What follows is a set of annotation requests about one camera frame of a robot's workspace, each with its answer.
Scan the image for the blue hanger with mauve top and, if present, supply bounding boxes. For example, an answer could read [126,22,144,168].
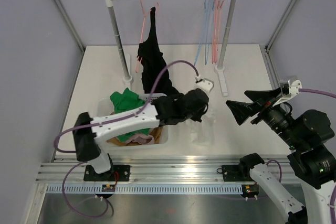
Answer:
[204,0,216,65]

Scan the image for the black tank top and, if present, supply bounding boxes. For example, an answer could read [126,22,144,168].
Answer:
[138,7,182,99]

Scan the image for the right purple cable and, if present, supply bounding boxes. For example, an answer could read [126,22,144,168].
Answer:
[299,88,336,100]

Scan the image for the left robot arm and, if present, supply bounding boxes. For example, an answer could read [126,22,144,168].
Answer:
[72,88,209,181]

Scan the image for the green tank top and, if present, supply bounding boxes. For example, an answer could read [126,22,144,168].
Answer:
[110,88,150,142]

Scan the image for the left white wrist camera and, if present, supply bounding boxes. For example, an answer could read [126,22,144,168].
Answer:
[194,76,214,94]

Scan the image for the aluminium frame post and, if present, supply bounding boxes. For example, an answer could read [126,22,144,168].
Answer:
[264,0,314,51]
[36,0,86,51]

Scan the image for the pink hanger with black top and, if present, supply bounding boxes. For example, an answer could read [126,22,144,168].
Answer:
[135,0,151,73]

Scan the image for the pink hanger with green top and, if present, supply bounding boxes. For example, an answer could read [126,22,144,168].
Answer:
[217,0,225,41]

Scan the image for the mauve tank top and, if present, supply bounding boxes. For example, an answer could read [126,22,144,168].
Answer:
[125,133,155,145]

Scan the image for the left aluminium frame post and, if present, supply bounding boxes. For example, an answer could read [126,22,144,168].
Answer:
[36,0,86,51]

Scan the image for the brown tank top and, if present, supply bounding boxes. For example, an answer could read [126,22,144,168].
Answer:
[107,127,162,147]

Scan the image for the blue hanger with white top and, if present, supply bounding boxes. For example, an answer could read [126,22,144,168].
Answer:
[194,0,208,66]

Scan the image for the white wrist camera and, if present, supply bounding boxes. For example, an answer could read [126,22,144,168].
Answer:
[194,76,214,94]
[273,76,302,106]

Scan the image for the white slotted cable duct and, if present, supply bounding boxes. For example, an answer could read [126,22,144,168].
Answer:
[47,184,243,195]

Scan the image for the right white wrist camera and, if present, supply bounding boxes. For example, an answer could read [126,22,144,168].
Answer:
[273,76,302,106]

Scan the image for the pink hanger with brown top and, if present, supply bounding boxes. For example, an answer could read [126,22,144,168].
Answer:
[212,0,222,64]

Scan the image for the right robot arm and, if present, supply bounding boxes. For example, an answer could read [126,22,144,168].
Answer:
[226,87,335,223]

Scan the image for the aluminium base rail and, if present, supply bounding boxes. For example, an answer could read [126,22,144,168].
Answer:
[36,154,305,183]

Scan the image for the right aluminium frame post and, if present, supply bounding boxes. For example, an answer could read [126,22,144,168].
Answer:
[264,0,314,51]

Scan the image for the white plastic laundry basket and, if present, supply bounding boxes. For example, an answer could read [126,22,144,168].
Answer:
[96,97,169,150]

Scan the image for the white tank top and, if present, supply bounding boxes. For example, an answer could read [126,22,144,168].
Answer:
[186,106,216,146]

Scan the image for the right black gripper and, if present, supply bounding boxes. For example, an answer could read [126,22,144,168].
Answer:
[226,86,303,148]

